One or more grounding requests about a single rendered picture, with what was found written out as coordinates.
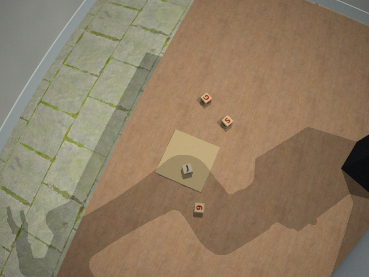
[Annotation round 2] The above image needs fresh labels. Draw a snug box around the beige square mat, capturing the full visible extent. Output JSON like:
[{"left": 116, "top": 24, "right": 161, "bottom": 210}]
[{"left": 155, "top": 130, "right": 220, "bottom": 192}]

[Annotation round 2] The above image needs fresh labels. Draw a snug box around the cream block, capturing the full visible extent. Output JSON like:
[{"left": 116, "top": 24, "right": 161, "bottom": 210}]
[
  {"left": 200, "top": 93, "right": 212, "bottom": 106},
  {"left": 182, "top": 163, "right": 193, "bottom": 175},
  {"left": 221, "top": 115, "right": 233, "bottom": 129},
  {"left": 194, "top": 203, "right": 204, "bottom": 214}
]

